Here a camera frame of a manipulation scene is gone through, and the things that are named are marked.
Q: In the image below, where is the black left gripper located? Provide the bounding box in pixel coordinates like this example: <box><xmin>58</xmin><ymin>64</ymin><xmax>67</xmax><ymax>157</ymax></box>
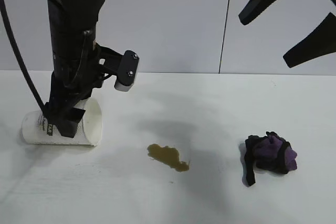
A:
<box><xmin>43</xmin><ymin>0</ymin><xmax>105</xmax><ymax>138</ymax></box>

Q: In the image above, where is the white paper coffee cup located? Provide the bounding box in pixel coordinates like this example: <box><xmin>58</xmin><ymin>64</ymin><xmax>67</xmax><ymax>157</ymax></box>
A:
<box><xmin>20</xmin><ymin>98</ymin><xmax>103</xmax><ymax>147</ymax></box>

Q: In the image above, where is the purple black cloth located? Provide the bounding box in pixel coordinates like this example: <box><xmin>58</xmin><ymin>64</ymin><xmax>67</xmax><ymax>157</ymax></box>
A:
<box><xmin>240</xmin><ymin>131</ymin><xmax>299</xmax><ymax>187</ymax></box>

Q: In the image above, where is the brown coffee spill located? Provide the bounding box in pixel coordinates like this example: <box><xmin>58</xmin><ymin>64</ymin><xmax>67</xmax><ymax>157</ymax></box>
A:
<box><xmin>146</xmin><ymin>143</ymin><xmax>192</xmax><ymax>173</ymax></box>

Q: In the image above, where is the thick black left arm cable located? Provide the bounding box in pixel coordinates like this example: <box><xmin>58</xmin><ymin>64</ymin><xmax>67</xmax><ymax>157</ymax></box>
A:
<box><xmin>0</xmin><ymin>0</ymin><xmax>47</xmax><ymax>113</ymax></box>

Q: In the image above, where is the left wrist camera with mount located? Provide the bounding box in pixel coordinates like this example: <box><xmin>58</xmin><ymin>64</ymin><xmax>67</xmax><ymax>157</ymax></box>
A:
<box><xmin>98</xmin><ymin>45</ymin><xmax>140</xmax><ymax>93</ymax></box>

